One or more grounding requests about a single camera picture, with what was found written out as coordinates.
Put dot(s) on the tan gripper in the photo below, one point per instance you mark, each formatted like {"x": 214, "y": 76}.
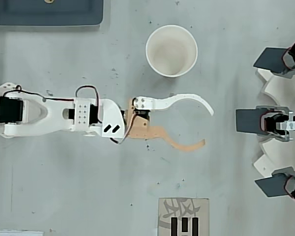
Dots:
{"x": 139, "y": 126}

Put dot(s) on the grey paddle dispenser unit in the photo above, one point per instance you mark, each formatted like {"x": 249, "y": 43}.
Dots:
{"x": 270, "y": 186}
{"x": 248, "y": 120}
{"x": 268, "y": 59}

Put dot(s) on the pale flat sheet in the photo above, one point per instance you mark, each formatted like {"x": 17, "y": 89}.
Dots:
{"x": 14, "y": 233}

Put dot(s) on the black paper cup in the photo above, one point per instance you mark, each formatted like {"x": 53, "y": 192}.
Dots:
{"x": 172, "y": 51}

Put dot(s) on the white multi-legged robot machine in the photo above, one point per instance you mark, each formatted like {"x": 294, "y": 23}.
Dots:
{"x": 273, "y": 86}

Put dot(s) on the printed cardboard card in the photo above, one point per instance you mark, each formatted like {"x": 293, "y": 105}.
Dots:
{"x": 167, "y": 221}

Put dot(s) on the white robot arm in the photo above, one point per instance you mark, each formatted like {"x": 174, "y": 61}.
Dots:
{"x": 54, "y": 115}

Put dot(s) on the dark grey tray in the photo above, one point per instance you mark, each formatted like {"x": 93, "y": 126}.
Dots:
{"x": 39, "y": 14}

